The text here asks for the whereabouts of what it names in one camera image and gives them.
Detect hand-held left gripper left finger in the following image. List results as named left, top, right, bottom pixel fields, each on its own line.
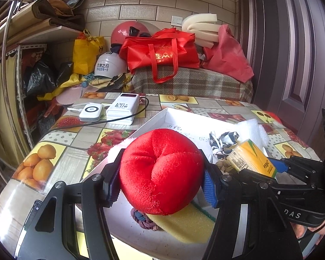
left=15, top=148, right=125, bottom=260

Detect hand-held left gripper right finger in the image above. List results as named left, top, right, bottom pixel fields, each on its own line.
left=203, top=162, right=304, bottom=260

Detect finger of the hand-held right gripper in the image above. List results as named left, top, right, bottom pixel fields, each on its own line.
left=268, top=156, right=325, bottom=193
left=240, top=167, right=325, bottom=208

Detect tan braided hair tie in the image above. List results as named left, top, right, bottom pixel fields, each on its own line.
left=216, top=158, right=235, bottom=174

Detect yellow tissue pack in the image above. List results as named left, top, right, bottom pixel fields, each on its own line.
left=226, top=139, right=278, bottom=179

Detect dark brown braided hair tie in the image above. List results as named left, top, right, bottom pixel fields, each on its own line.
left=130, top=208, right=158, bottom=231

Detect yellow green scouring sponge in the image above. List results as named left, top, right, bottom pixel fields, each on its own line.
left=146, top=202, right=216, bottom=244

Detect white foam block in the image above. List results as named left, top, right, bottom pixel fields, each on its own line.
left=237, top=119, right=270, bottom=152

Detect black and white patterned cloth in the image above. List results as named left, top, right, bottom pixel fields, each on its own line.
left=208, top=130, right=240, bottom=158

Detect red plush toy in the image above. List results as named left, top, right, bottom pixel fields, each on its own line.
left=119, top=128, right=206, bottom=216

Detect white cardboard box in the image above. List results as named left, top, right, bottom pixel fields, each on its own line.
left=78, top=107, right=270, bottom=252

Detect fruit print tablecloth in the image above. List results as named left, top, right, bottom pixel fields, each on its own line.
left=0, top=92, right=321, bottom=260

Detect small white power bank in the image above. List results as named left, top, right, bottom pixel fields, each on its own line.
left=79, top=103, right=103, bottom=122

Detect large white power bank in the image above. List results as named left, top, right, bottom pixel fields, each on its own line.
left=106, top=93, right=141, bottom=125

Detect pink round pad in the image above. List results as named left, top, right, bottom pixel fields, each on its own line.
left=55, top=87, right=82, bottom=106

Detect plaid covered bench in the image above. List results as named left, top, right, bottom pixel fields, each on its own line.
left=130, top=66, right=254, bottom=103

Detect yellow cloth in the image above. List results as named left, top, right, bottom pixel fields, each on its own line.
left=37, top=72, right=84, bottom=101

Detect red cloth bag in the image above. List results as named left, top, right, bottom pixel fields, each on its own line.
left=200, top=24, right=254, bottom=83

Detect white helmet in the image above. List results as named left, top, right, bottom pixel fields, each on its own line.
left=93, top=51, right=128, bottom=78

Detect black plastic bag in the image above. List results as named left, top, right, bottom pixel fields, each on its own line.
left=26, top=60, right=73, bottom=95

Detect yellow shopping bag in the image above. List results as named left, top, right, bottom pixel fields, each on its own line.
left=72, top=29, right=106, bottom=75

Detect red tote bag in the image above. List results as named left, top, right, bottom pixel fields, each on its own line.
left=119, top=28, right=200, bottom=84

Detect yellow shelf curtain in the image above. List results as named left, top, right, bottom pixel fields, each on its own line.
left=0, top=49, right=25, bottom=166

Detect pink helmet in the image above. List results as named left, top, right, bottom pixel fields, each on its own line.
left=110, top=21, right=155, bottom=52

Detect white foam sheets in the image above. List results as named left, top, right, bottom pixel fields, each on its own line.
left=181, top=13, right=220, bottom=48

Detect metal storage shelf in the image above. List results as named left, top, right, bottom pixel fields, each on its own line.
left=0, top=0, right=84, bottom=152

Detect brown folded paper bags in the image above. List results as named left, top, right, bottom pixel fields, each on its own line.
left=32, top=0, right=88, bottom=28

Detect black charging cable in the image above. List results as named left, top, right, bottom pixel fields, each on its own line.
left=53, top=95, right=150, bottom=130

